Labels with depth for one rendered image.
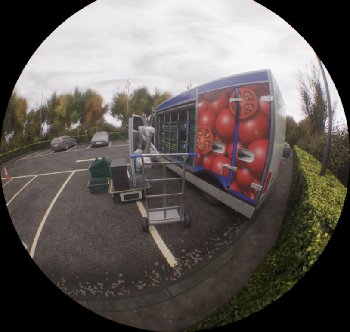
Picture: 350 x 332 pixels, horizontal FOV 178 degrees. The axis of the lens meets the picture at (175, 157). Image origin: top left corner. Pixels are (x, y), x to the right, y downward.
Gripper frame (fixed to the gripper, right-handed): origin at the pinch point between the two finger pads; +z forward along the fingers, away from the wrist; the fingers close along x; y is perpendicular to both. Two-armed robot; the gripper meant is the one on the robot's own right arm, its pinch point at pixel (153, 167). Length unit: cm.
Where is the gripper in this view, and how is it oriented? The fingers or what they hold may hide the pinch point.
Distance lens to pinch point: 247.0
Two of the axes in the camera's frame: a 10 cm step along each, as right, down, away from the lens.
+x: 4.4, 2.4, -8.6
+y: -9.0, 0.9, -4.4
